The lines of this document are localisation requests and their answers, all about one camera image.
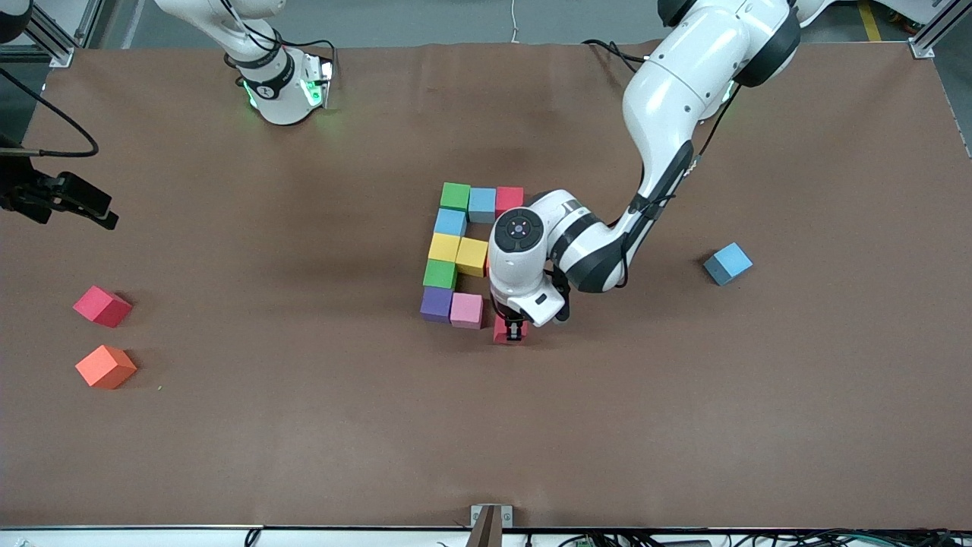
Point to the purple foam block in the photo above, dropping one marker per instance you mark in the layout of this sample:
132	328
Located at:
436	304

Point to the yellow foam block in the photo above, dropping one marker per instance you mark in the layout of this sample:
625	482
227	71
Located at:
443	248
471	257

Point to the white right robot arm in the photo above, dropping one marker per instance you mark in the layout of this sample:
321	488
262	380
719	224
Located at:
281	99

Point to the aluminium frame post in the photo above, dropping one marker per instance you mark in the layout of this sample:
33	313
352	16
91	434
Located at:
923	48
49	34

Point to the brown table cover sheet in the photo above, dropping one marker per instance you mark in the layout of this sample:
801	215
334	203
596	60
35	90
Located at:
486	425

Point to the red foam block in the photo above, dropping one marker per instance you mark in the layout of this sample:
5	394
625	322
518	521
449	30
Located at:
500	331
509	199
101	307

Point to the metal bracket with post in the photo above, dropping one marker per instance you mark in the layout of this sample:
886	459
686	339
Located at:
490	528

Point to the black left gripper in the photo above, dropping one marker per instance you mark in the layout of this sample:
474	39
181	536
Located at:
514	327

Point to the blue foam block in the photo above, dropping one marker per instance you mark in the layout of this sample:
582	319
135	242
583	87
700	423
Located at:
449	222
727	264
481	205

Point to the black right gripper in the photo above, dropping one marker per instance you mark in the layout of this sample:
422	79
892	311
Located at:
23	192

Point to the orange foam block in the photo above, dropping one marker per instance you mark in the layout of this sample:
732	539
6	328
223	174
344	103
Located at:
105	366

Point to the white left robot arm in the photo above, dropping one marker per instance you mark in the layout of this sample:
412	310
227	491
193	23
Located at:
516	258

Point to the pink foam block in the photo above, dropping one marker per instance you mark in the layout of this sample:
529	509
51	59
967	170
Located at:
466	311

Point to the green foam block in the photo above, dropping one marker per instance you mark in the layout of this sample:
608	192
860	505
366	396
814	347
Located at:
439	273
455	196

